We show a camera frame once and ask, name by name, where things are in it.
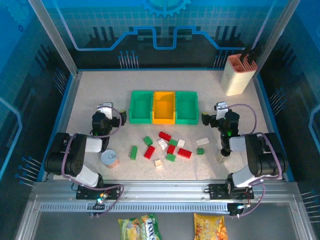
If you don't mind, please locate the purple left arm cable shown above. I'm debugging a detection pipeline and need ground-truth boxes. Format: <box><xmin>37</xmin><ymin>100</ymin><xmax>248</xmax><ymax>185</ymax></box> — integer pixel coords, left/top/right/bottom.
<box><xmin>61</xmin><ymin>106</ymin><xmax>125</xmax><ymax>217</ymax></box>

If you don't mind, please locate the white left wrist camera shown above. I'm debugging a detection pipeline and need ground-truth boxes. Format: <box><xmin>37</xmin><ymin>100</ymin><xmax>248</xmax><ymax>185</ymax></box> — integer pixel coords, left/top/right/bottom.
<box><xmin>96</xmin><ymin>101</ymin><xmax>114</xmax><ymax>120</ymax></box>

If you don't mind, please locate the yellow plastic bin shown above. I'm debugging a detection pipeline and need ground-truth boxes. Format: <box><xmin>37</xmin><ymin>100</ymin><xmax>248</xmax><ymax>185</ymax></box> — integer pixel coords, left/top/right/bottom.
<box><xmin>151</xmin><ymin>91</ymin><xmax>177</xmax><ymax>125</ymax></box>

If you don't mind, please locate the aluminium frame post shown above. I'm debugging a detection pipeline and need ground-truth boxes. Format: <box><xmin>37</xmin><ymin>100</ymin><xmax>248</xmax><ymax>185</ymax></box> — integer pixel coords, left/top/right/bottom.
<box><xmin>26</xmin><ymin>0</ymin><xmax>83</xmax><ymax>77</ymax></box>
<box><xmin>251</xmin><ymin>0</ymin><xmax>301</xmax><ymax>78</ymax></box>

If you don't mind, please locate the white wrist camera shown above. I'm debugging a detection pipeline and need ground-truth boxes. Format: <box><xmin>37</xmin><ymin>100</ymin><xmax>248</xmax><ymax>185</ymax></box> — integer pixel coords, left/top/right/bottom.
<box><xmin>96</xmin><ymin>101</ymin><xmax>114</xmax><ymax>120</ymax></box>
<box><xmin>215</xmin><ymin>101</ymin><xmax>229</xmax><ymax>120</ymax></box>

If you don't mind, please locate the green plastic bin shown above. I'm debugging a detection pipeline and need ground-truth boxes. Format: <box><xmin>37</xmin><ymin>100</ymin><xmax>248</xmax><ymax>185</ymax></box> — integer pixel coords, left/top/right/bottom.
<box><xmin>129</xmin><ymin>90</ymin><xmax>154</xmax><ymax>125</ymax></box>
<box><xmin>174</xmin><ymin>91</ymin><xmax>200</xmax><ymax>125</ymax></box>

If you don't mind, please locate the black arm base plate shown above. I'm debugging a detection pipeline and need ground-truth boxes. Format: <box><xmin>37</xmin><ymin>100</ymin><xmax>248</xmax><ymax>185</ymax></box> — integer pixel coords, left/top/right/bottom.
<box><xmin>208</xmin><ymin>183</ymin><xmax>255</xmax><ymax>200</ymax></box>
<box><xmin>75</xmin><ymin>184</ymin><xmax>121</xmax><ymax>200</ymax></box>

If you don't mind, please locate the aluminium front rail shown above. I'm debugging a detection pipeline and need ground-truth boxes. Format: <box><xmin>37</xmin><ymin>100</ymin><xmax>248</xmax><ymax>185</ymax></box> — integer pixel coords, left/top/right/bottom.
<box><xmin>29</xmin><ymin>180</ymin><xmax>300</xmax><ymax>204</ymax></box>

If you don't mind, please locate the cream utensil holder pink rim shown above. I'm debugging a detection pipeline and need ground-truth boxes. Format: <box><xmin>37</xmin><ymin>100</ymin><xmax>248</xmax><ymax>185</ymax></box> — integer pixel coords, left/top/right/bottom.
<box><xmin>220</xmin><ymin>54</ymin><xmax>258</xmax><ymax>97</ymax></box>

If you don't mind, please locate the tin can peach label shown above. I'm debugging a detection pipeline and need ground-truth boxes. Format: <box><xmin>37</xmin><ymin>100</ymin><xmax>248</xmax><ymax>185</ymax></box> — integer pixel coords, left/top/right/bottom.
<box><xmin>100</xmin><ymin>149</ymin><xmax>120</xmax><ymax>170</ymax></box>

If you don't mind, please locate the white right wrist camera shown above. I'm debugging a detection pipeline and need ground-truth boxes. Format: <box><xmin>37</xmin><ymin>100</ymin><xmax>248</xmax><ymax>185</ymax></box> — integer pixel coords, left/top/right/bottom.
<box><xmin>215</xmin><ymin>101</ymin><xmax>229</xmax><ymax>120</ymax></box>

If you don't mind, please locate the green yellow snack bag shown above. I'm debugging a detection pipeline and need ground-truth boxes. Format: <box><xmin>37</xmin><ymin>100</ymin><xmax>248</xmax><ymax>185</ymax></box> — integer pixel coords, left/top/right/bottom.
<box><xmin>117</xmin><ymin>212</ymin><xmax>163</xmax><ymax>240</ymax></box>

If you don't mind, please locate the black cable connector block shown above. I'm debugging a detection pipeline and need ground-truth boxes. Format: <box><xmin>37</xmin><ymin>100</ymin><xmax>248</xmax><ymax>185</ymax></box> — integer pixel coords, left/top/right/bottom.
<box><xmin>86</xmin><ymin>201</ymin><xmax>106</xmax><ymax>218</ymax></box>
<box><xmin>228</xmin><ymin>202</ymin><xmax>247</xmax><ymax>218</ymax></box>

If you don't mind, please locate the small jar black lid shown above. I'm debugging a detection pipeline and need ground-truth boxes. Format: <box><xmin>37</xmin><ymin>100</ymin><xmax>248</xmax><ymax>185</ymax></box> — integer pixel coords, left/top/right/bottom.
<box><xmin>216</xmin><ymin>147</ymin><xmax>232</xmax><ymax>165</ymax></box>

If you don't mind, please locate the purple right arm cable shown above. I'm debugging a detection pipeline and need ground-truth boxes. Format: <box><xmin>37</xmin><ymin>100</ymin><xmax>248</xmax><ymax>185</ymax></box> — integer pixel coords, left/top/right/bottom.
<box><xmin>227</xmin><ymin>103</ymin><xmax>285</xmax><ymax>218</ymax></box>

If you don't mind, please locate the slotted aluminium cable strip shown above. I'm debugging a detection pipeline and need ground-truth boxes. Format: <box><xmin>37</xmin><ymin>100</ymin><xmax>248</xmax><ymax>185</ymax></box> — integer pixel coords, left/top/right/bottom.
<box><xmin>39</xmin><ymin>202</ymin><xmax>230</xmax><ymax>213</ymax></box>

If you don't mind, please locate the orange yellow snack bag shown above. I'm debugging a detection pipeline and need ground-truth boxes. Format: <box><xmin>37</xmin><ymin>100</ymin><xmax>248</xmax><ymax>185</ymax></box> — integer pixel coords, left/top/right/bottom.
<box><xmin>193</xmin><ymin>212</ymin><xmax>229</xmax><ymax>240</ymax></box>

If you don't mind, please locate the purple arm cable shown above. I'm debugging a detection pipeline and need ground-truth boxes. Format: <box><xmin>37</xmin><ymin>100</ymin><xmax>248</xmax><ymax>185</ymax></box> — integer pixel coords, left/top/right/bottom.
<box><xmin>61</xmin><ymin>106</ymin><xmax>125</xmax><ymax>217</ymax></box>
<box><xmin>227</xmin><ymin>103</ymin><xmax>285</xmax><ymax>218</ymax></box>

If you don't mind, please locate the black utensil handle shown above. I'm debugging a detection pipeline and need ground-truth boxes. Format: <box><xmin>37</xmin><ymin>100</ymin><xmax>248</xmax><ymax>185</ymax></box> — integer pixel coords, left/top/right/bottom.
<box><xmin>240</xmin><ymin>47</ymin><xmax>252</xmax><ymax>63</ymax></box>
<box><xmin>249</xmin><ymin>44</ymin><xmax>265</xmax><ymax>63</ymax></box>

